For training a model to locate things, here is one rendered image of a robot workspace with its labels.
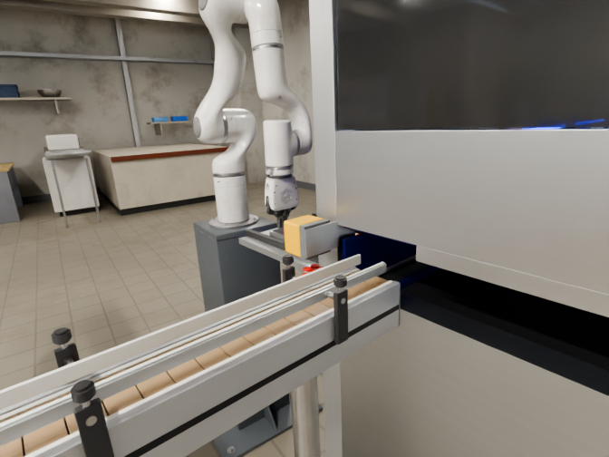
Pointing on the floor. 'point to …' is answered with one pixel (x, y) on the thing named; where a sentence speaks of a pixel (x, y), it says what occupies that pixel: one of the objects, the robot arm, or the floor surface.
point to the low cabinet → (156, 176)
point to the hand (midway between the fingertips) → (282, 223)
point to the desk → (9, 194)
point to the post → (327, 177)
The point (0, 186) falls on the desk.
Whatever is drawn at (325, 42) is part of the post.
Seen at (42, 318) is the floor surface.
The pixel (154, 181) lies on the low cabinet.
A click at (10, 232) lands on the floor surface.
